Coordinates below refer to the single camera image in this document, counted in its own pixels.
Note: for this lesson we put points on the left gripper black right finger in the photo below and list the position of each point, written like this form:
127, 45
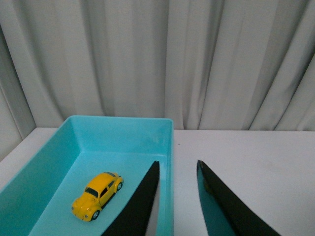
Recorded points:
224, 213

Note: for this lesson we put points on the turquoise plastic storage box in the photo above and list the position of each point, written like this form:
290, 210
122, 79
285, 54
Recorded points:
38, 200

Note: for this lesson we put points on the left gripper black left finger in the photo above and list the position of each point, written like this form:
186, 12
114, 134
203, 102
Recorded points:
134, 218

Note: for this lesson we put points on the grey pleated curtain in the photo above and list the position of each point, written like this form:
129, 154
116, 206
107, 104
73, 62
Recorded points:
205, 64

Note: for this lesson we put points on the yellow beetle toy car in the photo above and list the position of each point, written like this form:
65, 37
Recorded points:
96, 195

